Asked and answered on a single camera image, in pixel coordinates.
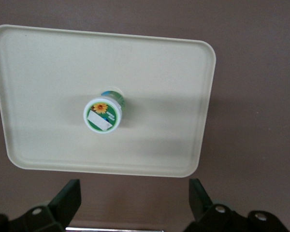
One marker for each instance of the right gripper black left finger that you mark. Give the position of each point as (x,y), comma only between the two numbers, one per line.
(62,207)

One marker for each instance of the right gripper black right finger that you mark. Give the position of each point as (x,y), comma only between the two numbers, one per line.
(207,217)

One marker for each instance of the cream plastic tray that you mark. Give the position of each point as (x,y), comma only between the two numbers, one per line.
(159,72)

